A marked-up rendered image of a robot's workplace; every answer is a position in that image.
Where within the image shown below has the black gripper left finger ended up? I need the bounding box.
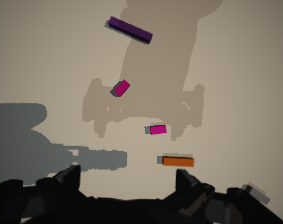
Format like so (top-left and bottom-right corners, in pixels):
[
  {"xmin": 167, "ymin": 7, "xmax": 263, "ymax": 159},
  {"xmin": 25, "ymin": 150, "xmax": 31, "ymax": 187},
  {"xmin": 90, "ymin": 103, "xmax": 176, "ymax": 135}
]
[{"xmin": 0, "ymin": 165, "xmax": 97, "ymax": 224}]

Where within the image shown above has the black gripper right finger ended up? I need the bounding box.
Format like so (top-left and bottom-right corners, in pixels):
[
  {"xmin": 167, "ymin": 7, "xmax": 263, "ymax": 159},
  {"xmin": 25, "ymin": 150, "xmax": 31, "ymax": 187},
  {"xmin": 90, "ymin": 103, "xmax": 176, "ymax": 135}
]
[{"xmin": 149, "ymin": 169, "xmax": 283, "ymax": 224}]

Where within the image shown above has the orange rectangular bar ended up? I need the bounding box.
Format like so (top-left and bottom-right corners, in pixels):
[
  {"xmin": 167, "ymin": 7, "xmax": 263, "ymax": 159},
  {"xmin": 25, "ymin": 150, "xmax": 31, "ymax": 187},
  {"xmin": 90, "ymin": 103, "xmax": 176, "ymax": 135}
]
[{"xmin": 162, "ymin": 156, "xmax": 194, "ymax": 167}]

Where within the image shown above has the grey rod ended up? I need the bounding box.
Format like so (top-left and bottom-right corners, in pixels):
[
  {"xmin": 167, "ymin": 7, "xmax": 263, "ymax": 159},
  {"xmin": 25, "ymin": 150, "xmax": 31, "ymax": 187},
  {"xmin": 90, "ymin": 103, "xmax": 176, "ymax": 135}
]
[{"xmin": 245, "ymin": 185, "xmax": 270, "ymax": 205}]

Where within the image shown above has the purple rod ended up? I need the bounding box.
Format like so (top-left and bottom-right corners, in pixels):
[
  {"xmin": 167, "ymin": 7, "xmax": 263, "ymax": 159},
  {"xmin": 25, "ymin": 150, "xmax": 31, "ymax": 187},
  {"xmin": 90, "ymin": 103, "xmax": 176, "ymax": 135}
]
[{"xmin": 108, "ymin": 17, "xmax": 153, "ymax": 44}]

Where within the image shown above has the magenta rod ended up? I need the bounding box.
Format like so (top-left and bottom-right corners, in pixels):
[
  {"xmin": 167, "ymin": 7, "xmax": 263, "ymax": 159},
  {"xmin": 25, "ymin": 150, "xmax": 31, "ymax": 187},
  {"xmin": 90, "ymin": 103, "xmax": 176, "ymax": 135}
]
[
  {"xmin": 114, "ymin": 80, "xmax": 130, "ymax": 97},
  {"xmin": 150, "ymin": 125, "xmax": 167, "ymax": 135}
]

